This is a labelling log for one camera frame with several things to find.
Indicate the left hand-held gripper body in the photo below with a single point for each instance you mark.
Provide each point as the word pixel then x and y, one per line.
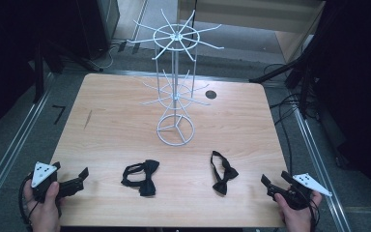
pixel 43 172

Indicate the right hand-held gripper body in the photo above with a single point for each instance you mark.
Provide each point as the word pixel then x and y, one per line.
pixel 309 183

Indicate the black bow tie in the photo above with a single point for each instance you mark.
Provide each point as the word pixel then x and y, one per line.
pixel 225 180
pixel 146 180

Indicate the person's right hand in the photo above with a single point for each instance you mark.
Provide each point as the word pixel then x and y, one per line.
pixel 298 219

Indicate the person's left hand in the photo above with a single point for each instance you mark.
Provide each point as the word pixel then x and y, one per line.
pixel 46 212

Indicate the black metal stand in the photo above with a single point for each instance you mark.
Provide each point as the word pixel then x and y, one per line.
pixel 39 80
pixel 277 71

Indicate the dark round table grommet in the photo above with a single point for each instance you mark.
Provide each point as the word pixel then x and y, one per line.
pixel 210 94

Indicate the black power plug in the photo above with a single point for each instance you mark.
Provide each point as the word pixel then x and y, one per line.
pixel 136 48
pixel 122 46

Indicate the dark cabinet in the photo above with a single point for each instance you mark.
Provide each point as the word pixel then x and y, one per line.
pixel 103 25

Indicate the light wooden board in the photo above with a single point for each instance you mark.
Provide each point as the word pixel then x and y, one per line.
pixel 238 16

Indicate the aluminium floor rail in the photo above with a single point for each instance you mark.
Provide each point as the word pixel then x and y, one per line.
pixel 13 151
pixel 317 161

